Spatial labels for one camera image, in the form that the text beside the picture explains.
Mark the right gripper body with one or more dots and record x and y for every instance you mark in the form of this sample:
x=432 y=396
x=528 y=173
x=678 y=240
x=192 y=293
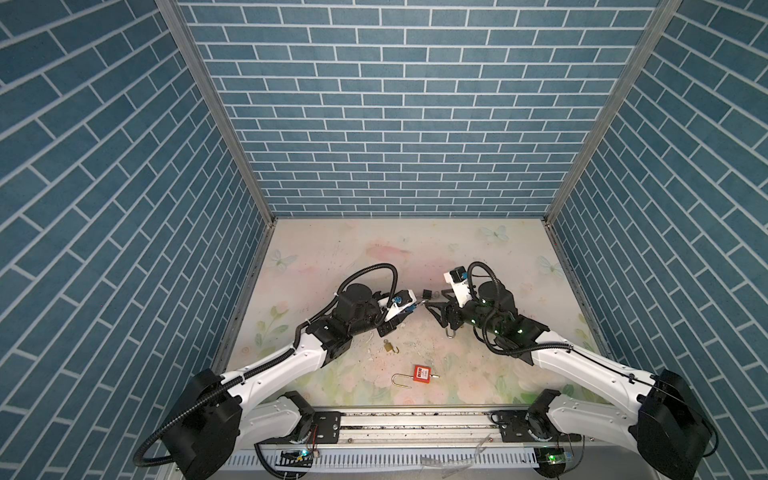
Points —
x=472 y=314

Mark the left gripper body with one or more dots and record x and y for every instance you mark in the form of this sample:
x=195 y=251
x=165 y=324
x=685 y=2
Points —
x=371 y=316

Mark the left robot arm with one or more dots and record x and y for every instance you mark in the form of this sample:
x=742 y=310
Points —
x=252 y=384

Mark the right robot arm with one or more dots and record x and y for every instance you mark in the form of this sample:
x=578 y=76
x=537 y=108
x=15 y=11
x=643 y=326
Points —
x=656 y=415

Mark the small brass padlock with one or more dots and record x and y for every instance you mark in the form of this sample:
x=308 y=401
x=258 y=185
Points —
x=390 y=348

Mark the red padlock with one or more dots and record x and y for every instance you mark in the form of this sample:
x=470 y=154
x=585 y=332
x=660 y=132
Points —
x=419 y=375

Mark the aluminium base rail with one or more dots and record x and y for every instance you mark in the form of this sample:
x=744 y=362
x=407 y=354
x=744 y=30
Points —
x=447 y=440

